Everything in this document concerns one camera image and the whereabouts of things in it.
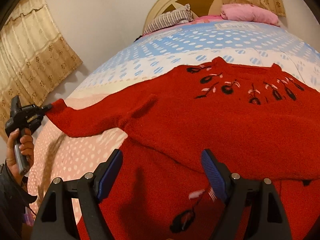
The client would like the bright pink pillow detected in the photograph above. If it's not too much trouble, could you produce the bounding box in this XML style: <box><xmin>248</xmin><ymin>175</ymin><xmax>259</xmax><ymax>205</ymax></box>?
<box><xmin>194</xmin><ymin>14</ymin><xmax>223</xmax><ymax>22</ymax></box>

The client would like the cream round headboard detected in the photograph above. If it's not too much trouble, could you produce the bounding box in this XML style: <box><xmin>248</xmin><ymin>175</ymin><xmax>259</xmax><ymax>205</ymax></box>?
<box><xmin>143</xmin><ymin>0</ymin><xmax>223</xmax><ymax>34</ymax></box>

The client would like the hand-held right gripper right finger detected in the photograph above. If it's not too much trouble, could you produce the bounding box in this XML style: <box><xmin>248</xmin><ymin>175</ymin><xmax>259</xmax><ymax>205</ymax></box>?
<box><xmin>201</xmin><ymin>149</ymin><xmax>293</xmax><ymax>240</ymax></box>

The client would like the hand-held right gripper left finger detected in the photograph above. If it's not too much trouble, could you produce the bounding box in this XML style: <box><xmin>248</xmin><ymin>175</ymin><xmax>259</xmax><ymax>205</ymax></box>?
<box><xmin>30</xmin><ymin>149</ymin><xmax>123</xmax><ymax>240</ymax></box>

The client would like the person's left forearm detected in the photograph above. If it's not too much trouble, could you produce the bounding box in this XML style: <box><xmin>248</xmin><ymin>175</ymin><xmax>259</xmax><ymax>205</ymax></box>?
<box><xmin>0</xmin><ymin>163</ymin><xmax>38</xmax><ymax>240</ymax></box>

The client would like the red knit sweater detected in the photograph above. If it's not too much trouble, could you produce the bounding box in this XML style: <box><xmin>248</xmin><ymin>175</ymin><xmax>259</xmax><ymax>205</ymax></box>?
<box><xmin>46</xmin><ymin>57</ymin><xmax>320</xmax><ymax>240</ymax></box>

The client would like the person's left hand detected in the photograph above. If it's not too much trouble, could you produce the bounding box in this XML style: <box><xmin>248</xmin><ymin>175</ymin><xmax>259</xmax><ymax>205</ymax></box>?
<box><xmin>6</xmin><ymin>128</ymin><xmax>34</xmax><ymax>175</ymax></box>

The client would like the striped pillow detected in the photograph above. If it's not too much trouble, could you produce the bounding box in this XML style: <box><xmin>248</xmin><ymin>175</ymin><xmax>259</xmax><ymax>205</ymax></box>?
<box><xmin>143</xmin><ymin>4</ymin><xmax>195</xmax><ymax>34</ymax></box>

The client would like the polka-dot bedspread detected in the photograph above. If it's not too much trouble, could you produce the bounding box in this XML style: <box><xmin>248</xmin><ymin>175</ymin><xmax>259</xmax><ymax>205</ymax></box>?
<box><xmin>26</xmin><ymin>20</ymin><xmax>320</xmax><ymax>233</ymax></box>

